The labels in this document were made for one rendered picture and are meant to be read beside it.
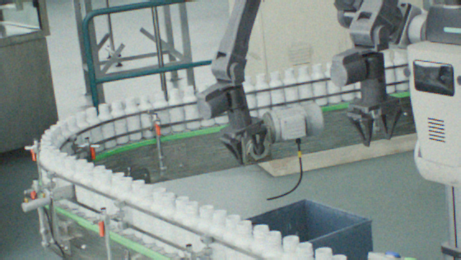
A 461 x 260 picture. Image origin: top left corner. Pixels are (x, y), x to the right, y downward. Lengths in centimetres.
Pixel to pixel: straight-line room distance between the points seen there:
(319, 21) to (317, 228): 345
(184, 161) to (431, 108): 158
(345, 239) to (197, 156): 121
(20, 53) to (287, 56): 210
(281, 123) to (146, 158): 54
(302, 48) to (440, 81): 396
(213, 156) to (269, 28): 249
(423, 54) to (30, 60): 533
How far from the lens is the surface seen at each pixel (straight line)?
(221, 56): 282
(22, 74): 801
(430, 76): 296
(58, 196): 353
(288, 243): 262
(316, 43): 690
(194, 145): 435
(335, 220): 348
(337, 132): 454
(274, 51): 681
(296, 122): 428
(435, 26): 304
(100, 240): 339
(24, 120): 806
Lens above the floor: 210
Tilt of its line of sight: 16 degrees down
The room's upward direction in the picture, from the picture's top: 7 degrees counter-clockwise
